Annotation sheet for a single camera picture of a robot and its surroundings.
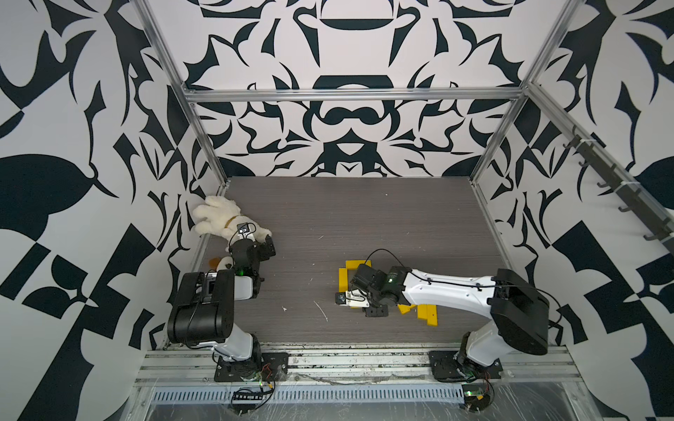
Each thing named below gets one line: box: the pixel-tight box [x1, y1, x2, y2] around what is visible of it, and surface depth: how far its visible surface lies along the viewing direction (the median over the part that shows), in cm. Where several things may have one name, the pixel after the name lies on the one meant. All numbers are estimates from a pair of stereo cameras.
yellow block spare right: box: [426, 304, 438, 327], surface depth 84 cm
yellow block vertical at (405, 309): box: [397, 304, 417, 315], surface depth 86 cm
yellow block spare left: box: [416, 303, 428, 320], surface depth 85 cm
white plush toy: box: [191, 195, 273, 245], surface depth 98 cm
